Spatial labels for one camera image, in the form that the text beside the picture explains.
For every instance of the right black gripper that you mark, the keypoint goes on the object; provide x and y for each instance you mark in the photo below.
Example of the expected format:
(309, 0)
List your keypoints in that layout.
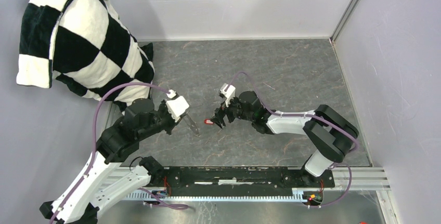
(219, 114)

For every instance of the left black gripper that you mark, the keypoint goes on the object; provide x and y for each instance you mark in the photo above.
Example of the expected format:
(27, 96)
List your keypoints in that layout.
(165, 107)

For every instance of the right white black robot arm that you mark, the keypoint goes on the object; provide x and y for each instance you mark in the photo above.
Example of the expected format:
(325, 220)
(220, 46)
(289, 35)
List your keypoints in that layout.
(332, 135)

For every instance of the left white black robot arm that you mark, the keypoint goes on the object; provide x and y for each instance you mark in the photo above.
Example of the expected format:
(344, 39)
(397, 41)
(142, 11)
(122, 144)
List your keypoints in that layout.
(86, 202)

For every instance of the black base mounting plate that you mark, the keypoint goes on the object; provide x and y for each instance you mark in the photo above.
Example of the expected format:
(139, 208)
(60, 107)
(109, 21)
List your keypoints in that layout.
(242, 181)

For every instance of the black and white checkered cloth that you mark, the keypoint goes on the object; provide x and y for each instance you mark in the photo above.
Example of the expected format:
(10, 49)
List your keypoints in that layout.
(84, 45)

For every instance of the corner aluminium profile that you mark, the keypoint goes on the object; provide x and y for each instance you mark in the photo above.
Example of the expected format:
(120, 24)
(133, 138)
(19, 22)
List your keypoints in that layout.
(343, 20)

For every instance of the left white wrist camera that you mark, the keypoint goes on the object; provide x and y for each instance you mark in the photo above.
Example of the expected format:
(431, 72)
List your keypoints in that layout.
(177, 105)

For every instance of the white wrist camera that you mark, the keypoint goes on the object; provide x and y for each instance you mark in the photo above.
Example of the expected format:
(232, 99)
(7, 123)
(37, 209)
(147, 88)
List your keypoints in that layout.
(177, 105)
(227, 92)

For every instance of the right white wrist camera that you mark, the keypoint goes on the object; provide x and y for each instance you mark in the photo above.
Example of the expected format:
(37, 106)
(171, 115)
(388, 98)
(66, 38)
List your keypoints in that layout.
(227, 92)

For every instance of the aluminium frame rail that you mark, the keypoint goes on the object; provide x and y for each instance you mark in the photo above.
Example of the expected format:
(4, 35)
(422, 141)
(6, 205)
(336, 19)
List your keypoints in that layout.
(345, 178)

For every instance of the white slotted cable duct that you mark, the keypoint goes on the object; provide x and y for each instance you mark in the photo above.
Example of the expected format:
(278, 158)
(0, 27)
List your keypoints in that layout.
(294, 196)

